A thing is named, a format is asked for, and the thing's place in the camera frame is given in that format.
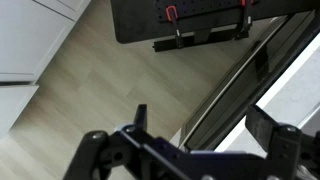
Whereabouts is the black pegboard robot cart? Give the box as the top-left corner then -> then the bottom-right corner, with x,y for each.
110,0 -> 320,53

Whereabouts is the white floor cabinet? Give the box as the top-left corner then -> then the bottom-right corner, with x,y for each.
0,84 -> 40,140
0,0 -> 92,84

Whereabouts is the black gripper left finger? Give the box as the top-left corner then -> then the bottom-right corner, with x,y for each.
114,103 -> 149,148

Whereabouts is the black glass oven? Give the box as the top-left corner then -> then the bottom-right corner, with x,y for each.
179,9 -> 320,153

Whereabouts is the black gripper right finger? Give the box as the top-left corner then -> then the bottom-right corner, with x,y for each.
245,104 -> 303,180

